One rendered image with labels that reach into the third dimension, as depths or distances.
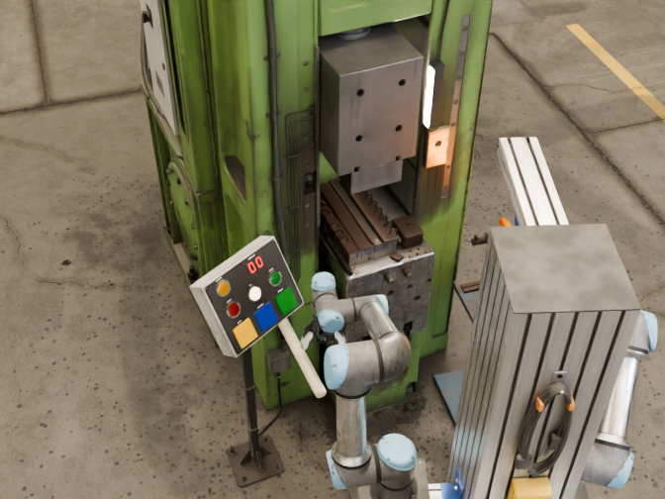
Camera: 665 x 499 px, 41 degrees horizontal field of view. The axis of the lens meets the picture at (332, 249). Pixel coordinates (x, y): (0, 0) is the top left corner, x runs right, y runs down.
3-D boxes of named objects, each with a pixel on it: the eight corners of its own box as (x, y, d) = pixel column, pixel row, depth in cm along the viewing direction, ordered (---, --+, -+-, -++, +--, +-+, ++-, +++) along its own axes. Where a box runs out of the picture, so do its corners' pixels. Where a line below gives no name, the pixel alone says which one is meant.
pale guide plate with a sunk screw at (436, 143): (445, 163, 339) (450, 127, 327) (426, 168, 336) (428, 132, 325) (443, 160, 340) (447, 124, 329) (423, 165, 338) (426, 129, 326)
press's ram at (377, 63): (436, 150, 315) (447, 51, 288) (337, 176, 303) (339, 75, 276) (385, 91, 343) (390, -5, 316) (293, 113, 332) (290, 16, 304)
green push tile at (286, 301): (298, 304, 312) (290, 286, 310) (284, 316, 308) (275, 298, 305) (295, 304, 314) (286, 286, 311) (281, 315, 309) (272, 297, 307)
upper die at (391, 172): (401, 180, 317) (403, 159, 311) (350, 194, 311) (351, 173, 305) (352, 119, 345) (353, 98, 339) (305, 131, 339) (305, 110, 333)
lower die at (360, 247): (395, 252, 341) (397, 236, 336) (348, 266, 336) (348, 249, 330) (350, 189, 370) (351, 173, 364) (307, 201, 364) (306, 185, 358)
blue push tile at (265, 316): (278, 320, 306) (269, 302, 304) (263, 332, 303) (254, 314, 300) (275, 319, 308) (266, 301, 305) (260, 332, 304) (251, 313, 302)
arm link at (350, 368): (381, 492, 263) (385, 359, 230) (332, 500, 261) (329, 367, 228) (372, 460, 272) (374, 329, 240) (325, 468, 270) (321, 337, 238)
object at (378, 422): (446, 425, 393) (446, 423, 392) (327, 469, 376) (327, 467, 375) (406, 362, 419) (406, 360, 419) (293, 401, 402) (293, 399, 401)
